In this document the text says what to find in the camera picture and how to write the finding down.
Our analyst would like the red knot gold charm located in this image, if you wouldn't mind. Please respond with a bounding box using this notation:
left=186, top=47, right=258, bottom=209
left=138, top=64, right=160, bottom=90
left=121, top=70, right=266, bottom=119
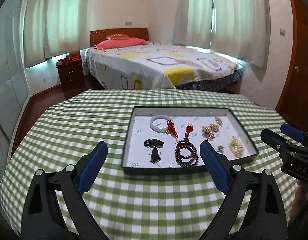
left=165, top=120, right=178, bottom=138

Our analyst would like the white jade bangle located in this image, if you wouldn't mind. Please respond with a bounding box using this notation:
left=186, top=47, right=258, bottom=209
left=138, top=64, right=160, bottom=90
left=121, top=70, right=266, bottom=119
left=149, top=115, right=171, bottom=133

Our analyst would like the dark green jewelry tray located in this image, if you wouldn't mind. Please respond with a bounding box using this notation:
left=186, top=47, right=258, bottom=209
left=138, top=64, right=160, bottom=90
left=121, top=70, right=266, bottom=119
left=121, top=107, right=259, bottom=175

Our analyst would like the person's right hand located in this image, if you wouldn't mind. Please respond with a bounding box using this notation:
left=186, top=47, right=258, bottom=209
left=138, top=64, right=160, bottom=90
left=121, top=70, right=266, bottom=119
left=295, top=180, right=308, bottom=204

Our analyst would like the brown wooden door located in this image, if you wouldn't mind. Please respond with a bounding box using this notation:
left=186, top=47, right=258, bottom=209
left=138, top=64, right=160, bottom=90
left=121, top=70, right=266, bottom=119
left=275, top=0, right=308, bottom=132

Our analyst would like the green white checked tablecloth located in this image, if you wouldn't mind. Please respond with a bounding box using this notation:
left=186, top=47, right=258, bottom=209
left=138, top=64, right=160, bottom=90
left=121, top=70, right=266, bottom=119
left=0, top=89, right=298, bottom=239

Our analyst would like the dark wooden nightstand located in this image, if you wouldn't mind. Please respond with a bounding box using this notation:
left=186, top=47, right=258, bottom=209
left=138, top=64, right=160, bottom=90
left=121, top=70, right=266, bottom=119
left=56, top=58, right=86, bottom=99

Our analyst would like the red box on nightstand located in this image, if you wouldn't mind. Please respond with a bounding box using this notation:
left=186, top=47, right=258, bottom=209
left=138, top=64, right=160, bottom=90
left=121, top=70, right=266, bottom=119
left=61, top=50, right=81, bottom=64

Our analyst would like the glass wardrobe door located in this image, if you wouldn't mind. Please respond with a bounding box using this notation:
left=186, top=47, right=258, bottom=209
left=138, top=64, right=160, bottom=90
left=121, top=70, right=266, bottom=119
left=0, top=0, right=32, bottom=201

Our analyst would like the bed with patterned quilt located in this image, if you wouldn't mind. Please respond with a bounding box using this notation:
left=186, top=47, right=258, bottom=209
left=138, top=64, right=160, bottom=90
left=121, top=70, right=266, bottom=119
left=85, top=42, right=243, bottom=92

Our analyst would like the pink pillow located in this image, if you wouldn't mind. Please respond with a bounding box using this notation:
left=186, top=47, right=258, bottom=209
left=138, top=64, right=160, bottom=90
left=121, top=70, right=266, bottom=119
left=93, top=37, right=148, bottom=50

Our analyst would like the wooden headboard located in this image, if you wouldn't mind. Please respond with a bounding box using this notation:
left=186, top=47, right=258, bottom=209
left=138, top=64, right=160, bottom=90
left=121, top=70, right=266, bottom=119
left=89, top=28, right=150, bottom=47

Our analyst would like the orange patterned pillow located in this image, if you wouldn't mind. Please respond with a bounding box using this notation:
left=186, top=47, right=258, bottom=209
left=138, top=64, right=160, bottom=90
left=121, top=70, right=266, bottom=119
left=106, top=34, right=130, bottom=41

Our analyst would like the right white curtain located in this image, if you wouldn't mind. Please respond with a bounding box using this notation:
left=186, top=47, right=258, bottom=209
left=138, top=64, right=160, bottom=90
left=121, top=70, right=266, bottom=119
left=172, top=0, right=271, bottom=68

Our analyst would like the white curtain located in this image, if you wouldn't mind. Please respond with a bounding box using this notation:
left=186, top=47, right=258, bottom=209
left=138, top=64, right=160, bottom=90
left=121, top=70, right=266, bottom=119
left=172, top=0, right=271, bottom=68
left=23, top=0, right=90, bottom=68

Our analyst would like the left white curtain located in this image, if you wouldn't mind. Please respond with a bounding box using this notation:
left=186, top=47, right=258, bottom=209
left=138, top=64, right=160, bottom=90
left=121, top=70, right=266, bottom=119
left=23, top=0, right=90, bottom=68

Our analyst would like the dark red bead necklace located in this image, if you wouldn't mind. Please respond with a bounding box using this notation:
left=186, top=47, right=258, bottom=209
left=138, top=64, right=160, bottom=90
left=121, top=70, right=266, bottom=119
left=175, top=132, right=200, bottom=168

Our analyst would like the cream pearl necklace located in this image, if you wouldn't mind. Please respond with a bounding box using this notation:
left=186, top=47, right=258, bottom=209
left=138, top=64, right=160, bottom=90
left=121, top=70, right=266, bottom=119
left=229, top=135, right=245, bottom=158

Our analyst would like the wall light switch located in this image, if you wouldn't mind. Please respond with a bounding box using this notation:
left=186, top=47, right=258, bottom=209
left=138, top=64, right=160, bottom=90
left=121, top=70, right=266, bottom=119
left=280, top=29, right=286, bottom=36

